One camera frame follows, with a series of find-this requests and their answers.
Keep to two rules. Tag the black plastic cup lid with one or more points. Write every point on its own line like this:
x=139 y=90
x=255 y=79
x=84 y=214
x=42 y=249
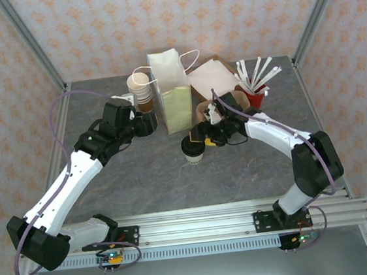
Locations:
x=191 y=150

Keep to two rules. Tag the brown pulp cup carrier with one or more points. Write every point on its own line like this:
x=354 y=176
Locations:
x=200 y=109

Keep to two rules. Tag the printed paper carry bag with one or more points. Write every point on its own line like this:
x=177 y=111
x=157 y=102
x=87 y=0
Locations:
x=177 y=108

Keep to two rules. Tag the white paper bag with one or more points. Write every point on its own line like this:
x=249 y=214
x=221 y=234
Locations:
x=210 y=79

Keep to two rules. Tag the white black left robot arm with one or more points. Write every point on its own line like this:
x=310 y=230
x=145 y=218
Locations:
x=64 y=189

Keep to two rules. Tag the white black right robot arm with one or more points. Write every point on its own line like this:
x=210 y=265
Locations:
x=275 y=134

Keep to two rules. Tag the stack of paper cups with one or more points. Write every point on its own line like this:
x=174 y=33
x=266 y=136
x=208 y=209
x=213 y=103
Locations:
x=141 y=92

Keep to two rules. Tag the red cup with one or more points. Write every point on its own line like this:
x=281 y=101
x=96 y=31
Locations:
x=258 y=98

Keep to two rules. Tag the brown cardboard box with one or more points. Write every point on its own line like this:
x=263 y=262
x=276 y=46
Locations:
x=217 y=57

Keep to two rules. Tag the small control circuit board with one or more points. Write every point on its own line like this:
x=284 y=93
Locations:
x=299 y=239
x=112 y=258

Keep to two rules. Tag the wide aluminium base rail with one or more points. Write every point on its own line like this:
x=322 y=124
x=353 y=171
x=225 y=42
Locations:
x=196 y=225

